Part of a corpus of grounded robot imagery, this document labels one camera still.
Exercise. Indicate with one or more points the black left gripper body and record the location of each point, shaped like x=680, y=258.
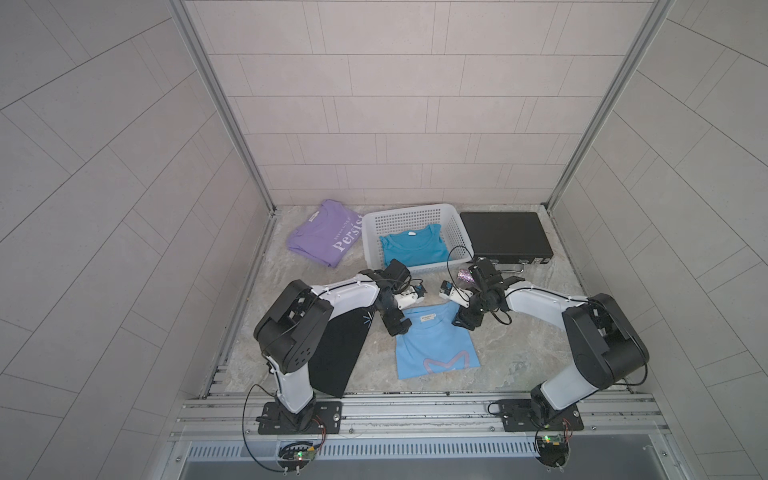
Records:
x=388, y=313

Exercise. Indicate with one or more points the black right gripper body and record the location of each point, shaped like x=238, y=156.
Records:
x=473, y=316

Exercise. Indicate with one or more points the teal t-shirt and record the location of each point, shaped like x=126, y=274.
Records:
x=415, y=247

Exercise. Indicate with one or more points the light blue t-shirt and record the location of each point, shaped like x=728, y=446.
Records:
x=433, y=344

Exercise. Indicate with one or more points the black t-shirt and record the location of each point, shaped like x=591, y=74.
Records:
x=331, y=367

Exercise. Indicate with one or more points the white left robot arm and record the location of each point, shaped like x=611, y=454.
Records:
x=289, y=333

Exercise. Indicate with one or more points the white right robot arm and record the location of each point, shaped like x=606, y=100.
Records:
x=605, y=347

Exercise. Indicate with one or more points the white plastic laundry basket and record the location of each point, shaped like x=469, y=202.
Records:
x=388, y=222

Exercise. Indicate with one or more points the purple folded t-shirt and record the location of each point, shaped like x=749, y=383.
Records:
x=327, y=235

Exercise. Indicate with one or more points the purple glitter bottle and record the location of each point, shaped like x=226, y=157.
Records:
x=465, y=276

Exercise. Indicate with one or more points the black hard case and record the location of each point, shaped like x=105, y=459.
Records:
x=508, y=238

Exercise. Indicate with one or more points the right circuit board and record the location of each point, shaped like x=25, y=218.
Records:
x=552, y=450

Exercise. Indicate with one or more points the circuit board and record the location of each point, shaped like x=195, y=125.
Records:
x=552, y=450
x=294, y=457

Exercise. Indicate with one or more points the left circuit board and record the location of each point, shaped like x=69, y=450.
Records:
x=294, y=457

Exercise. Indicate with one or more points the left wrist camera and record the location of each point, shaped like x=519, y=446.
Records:
x=410, y=296

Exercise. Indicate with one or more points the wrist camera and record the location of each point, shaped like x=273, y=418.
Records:
x=449, y=291
x=410, y=296

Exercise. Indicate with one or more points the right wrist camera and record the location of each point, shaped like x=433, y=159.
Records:
x=449, y=291

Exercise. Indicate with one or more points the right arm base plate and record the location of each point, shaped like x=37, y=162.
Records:
x=524, y=415

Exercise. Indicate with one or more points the aluminium mounting rail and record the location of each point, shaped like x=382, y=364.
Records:
x=417, y=415

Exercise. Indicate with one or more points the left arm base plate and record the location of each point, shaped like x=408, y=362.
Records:
x=317, y=417

